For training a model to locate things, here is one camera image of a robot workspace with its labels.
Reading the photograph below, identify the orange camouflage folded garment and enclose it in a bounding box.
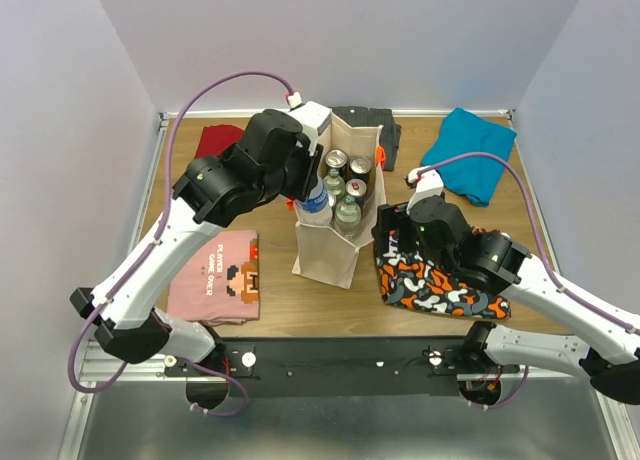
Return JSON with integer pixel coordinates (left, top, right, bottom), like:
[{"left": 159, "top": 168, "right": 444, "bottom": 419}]
[{"left": 374, "top": 230, "right": 512, "bottom": 320}]

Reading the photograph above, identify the red top can right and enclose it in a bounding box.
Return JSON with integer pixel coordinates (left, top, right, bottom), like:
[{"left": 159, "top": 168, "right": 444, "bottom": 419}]
[{"left": 345, "top": 178, "right": 367, "bottom": 207}]

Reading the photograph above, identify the silver top can right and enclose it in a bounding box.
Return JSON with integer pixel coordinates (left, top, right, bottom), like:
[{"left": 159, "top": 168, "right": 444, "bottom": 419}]
[{"left": 348, "top": 156, "right": 372, "bottom": 184}]

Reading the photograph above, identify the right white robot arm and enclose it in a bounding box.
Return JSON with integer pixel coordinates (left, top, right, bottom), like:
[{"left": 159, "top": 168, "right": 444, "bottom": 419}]
[{"left": 372, "top": 195, "right": 639, "bottom": 405}]

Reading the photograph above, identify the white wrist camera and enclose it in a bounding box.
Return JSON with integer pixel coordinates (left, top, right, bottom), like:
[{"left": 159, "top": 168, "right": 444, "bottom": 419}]
[
  {"left": 405, "top": 167, "right": 444, "bottom": 213},
  {"left": 286, "top": 91, "right": 332, "bottom": 153}
]

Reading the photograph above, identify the folded pink graphic shirt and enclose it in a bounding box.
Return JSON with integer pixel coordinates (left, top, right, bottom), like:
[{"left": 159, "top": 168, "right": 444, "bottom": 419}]
[{"left": 166, "top": 230, "right": 260, "bottom": 326}]

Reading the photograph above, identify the folded teal shirt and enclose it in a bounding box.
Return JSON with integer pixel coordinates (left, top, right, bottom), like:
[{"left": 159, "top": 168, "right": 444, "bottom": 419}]
[{"left": 421, "top": 108, "right": 517, "bottom": 207}]

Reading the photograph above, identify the blue cap water bottle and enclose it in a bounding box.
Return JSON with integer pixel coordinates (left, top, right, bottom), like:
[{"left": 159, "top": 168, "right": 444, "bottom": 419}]
[{"left": 295, "top": 176, "right": 333, "bottom": 226}]

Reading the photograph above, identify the beige canvas tote bag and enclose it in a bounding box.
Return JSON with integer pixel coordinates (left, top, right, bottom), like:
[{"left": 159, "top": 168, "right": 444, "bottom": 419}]
[{"left": 292, "top": 112, "right": 386, "bottom": 289}]

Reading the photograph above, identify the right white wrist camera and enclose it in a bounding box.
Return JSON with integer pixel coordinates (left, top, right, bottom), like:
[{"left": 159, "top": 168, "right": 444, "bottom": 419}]
[{"left": 405, "top": 167, "right": 444, "bottom": 213}]

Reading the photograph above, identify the folded red shirt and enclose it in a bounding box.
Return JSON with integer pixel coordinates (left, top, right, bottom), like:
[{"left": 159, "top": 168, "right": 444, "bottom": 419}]
[{"left": 194, "top": 124, "right": 244, "bottom": 158}]

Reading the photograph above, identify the aluminium table frame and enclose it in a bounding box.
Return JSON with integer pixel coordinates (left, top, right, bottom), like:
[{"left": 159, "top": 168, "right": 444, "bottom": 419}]
[{"left": 55, "top": 107, "right": 626, "bottom": 460}]

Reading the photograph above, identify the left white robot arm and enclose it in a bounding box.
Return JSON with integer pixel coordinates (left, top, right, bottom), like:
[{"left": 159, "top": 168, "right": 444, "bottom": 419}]
[{"left": 71, "top": 102, "right": 331, "bottom": 375}]

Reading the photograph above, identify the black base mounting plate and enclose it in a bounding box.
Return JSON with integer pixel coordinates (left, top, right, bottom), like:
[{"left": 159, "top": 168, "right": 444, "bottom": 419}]
[{"left": 164, "top": 335, "right": 521, "bottom": 399}]

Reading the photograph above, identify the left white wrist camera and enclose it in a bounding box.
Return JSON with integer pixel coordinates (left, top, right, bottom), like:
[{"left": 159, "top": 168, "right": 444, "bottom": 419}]
[{"left": 286, "top": 91, "right": 332, "bottom": 153}]

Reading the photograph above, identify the folded dark grey garment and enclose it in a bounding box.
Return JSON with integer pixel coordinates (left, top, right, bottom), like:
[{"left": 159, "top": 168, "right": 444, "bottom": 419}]
[{"left": 331, "top": 106, "right": 401, "bottom": 171}]

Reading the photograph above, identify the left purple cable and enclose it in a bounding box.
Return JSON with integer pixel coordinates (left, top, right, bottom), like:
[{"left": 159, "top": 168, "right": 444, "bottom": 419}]
[{"left": 66, "top": 71, "right": 301, "bottom": 394}]

